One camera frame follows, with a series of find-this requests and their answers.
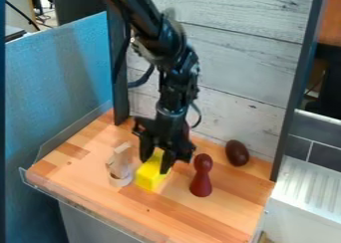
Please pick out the yellow block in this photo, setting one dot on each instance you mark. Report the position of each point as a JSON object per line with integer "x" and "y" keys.
{"x": 150, "y": 176}

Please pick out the beige wooden block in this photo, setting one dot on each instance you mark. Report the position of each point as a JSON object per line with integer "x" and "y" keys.
{"x": 120, "y": 160}

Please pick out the white toy kitchen unit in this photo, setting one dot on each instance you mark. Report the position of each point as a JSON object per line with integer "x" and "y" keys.
{"x": 306, "y": 200}

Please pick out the red pawn toy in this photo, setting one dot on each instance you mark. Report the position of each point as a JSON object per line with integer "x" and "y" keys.
{"x": 201, "y": 177}

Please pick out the brown egg toy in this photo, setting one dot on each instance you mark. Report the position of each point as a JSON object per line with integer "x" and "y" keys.
{"x": 236, "y": 153}

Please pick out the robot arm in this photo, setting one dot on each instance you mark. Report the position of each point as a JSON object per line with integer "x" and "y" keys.
{"x": 153, "y": 31}

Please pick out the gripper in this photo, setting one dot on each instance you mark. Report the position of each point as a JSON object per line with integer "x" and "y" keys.
{"x": 171, "y": 130}

